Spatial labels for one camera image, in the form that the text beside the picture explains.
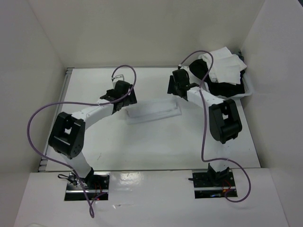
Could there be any black skirt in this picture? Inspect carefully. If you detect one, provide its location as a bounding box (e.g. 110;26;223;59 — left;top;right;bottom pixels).
189;59;245;97

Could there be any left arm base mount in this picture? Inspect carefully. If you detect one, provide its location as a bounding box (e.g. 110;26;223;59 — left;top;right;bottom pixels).
57;172;110;201

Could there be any cream white skirt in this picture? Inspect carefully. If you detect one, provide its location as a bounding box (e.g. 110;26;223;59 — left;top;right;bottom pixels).
208;47;247;85

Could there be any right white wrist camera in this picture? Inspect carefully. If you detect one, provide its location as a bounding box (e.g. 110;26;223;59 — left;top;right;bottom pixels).
178;64;190;71

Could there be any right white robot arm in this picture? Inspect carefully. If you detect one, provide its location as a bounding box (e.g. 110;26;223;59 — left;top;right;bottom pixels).
168;69;242;186

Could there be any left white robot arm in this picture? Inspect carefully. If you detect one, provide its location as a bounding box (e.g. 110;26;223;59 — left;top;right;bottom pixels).
48;80;137;189

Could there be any light white skirt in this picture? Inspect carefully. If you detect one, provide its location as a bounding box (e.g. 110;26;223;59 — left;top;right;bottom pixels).
125;98;182;124

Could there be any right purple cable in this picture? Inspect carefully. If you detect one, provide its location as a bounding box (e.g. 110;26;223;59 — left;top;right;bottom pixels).
179;50;251;203

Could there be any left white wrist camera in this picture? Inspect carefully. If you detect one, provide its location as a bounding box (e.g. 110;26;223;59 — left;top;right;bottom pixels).
111;74;125;87

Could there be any white plastic laundry basket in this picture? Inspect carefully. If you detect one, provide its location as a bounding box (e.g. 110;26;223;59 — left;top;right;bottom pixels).
197;53;254;99

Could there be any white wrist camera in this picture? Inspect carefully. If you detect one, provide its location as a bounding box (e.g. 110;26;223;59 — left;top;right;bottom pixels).
178;64;190;71
111;74;125;87

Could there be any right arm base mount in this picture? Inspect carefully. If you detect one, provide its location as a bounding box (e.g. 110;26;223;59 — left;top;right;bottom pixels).
188;164;238;199

